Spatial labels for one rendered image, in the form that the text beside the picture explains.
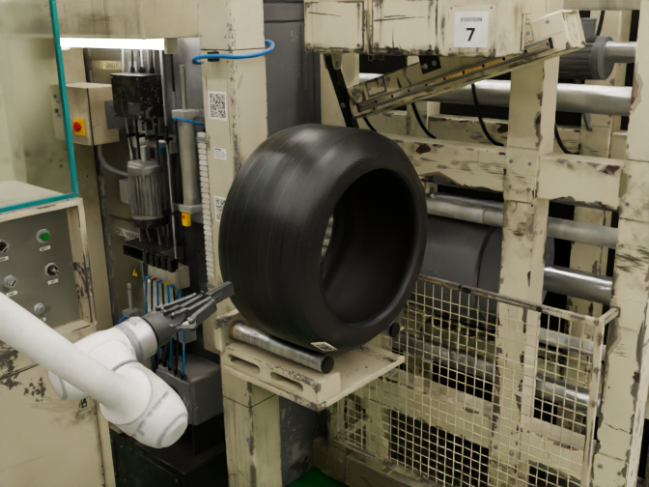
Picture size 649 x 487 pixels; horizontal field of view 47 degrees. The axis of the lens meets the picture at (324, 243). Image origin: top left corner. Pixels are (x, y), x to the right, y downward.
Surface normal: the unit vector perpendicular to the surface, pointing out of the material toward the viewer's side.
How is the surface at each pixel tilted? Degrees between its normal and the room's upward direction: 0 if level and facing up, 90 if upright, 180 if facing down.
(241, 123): 90
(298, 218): 70
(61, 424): 90
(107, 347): 24
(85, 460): 90
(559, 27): 90
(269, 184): 51
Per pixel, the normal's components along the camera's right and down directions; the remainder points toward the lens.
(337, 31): -0.66, 0.23
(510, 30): 0.75, 0.18
